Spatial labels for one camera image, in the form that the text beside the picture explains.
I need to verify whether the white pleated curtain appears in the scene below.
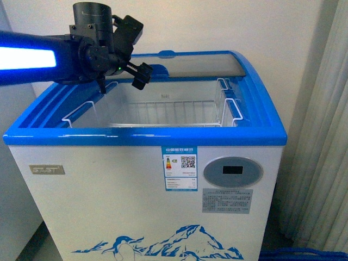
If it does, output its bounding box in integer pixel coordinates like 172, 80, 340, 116
276, 1, 347, 252

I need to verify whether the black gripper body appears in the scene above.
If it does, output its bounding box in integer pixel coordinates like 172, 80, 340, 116
86, 45, 136, 76

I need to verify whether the energy label sticker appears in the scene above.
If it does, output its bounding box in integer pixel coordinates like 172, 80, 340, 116
161, 146, 198, 191

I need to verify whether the white wire freezer basket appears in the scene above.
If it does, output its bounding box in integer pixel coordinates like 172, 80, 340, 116
61, 78, 244, 128

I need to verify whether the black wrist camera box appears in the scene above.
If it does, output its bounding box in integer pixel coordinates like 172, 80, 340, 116
112, 15, 144, 54

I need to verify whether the grey oval control panel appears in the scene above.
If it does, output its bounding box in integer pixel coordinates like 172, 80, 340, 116
203, 157, 263, 189

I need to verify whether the silver brand badge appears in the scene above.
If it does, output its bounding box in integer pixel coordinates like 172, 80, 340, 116
29, 164, 65, 175

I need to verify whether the grey text sticker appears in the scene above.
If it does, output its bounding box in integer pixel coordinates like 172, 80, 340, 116
202, 188, 253, 214

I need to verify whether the blue glass freezer lid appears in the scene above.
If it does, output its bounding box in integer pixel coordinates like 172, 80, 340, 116
130, 50, 246, 78

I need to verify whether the white blue chest freezer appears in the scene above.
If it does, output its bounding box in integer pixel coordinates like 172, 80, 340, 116
3, 52, 287, 260

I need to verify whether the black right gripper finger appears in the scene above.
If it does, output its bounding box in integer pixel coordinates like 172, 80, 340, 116
97, 77, 107, 94

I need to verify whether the blue plastic crate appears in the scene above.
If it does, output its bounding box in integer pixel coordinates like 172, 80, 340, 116
258, 248, 347, 261

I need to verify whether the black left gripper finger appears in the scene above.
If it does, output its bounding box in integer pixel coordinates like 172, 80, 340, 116
132, 63, 153, 90

